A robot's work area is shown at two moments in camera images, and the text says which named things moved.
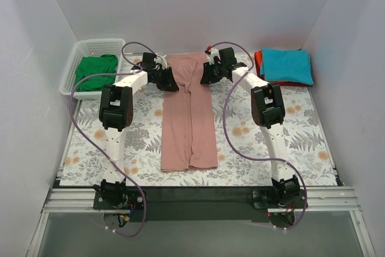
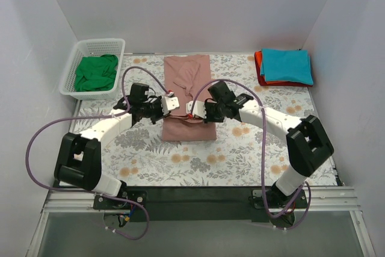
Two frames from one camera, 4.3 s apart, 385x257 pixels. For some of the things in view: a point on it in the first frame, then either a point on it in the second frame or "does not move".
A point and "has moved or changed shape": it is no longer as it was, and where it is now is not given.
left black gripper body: [164, 76] -> [158, 109]
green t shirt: [89, 65] does not move
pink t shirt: [189, 137] has moved or changed shape
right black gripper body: [213, 73] -> [209, 112]
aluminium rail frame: [322, 200] does not move
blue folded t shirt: [277, 64] does not move
